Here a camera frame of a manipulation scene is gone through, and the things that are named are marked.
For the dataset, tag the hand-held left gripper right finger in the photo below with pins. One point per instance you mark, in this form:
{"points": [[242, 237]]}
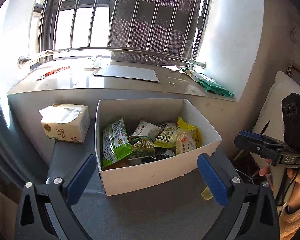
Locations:
{"points": [[212, 180]]}

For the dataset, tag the yellow-green snack packet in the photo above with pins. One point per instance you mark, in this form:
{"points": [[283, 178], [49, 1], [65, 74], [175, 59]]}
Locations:
{"points": [[166, 137]]}

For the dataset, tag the green pea snack packet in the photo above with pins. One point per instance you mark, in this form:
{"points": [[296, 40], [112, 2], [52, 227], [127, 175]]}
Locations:
{"points": [[142, 150]]}

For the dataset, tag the white red-print snack packet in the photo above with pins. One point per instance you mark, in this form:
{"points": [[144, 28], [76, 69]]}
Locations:
{"points": [[146, 128]]}

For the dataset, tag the grey cardboard sheet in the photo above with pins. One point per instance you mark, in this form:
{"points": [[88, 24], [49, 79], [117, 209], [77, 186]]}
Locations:
{"points": [[127, 73]]}

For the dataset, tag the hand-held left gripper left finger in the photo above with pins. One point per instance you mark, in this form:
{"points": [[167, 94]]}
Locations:
{"points": [[81, 177]]}

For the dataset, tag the red pen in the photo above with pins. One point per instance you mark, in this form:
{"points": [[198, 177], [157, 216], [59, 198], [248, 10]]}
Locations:
{"points": [[56, 71]]}

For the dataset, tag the person's right hand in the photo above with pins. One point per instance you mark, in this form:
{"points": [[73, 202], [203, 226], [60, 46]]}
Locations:
{"points": [[297, 190]]}

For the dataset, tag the blue-grey curtain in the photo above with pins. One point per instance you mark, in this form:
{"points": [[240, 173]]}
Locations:
{"points": [[0, 130]]}

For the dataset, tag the clear rice cracker packet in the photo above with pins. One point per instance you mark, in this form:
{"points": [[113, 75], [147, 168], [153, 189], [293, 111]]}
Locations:
{"points": [[185, 142]]}

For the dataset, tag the yellow snack packet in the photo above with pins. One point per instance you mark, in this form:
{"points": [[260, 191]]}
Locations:
{"points": [[187, 126]]}

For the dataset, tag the small white dish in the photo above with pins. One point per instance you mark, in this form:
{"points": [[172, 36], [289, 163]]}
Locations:
{"points": [[93, 64]]}

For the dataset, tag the green plastic bag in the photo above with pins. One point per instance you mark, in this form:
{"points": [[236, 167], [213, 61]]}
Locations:
{"points": [[215, 86]]}

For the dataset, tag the person's right forearm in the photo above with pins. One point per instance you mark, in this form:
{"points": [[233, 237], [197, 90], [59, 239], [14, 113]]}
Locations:
{"points": [[297, 226]]}

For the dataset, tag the white cardboard box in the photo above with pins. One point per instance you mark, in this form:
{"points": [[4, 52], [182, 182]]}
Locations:
{"points": [[145, 177]]}

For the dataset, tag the white folded mattress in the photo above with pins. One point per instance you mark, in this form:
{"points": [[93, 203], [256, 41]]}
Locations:
{"points": [[272, 100]]}

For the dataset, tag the light green snack packet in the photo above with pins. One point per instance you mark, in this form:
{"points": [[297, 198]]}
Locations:
{"points": [[115, 142]]}

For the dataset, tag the grey hanging cloth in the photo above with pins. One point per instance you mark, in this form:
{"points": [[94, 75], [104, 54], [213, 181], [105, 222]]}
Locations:
{"points": [[150, 30]]}

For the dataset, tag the metal window guard bars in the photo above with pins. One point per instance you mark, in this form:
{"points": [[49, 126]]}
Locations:
{"points": [[75, 17]]}

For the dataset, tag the tissue pack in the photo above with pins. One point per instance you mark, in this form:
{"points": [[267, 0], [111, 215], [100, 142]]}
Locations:
{"points": [[65, 125]]}

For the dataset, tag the small yellow wrapper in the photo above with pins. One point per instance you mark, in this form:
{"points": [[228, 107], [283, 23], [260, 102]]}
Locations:
{"points": [[206, 193]]}

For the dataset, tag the grey tablecloth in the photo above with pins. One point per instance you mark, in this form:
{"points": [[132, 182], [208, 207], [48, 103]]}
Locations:
{"points": [[152, 212]]}

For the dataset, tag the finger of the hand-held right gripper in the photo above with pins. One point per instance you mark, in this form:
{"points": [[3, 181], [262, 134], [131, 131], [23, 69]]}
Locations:
{"points": [[252, 135], [250, 146]]}

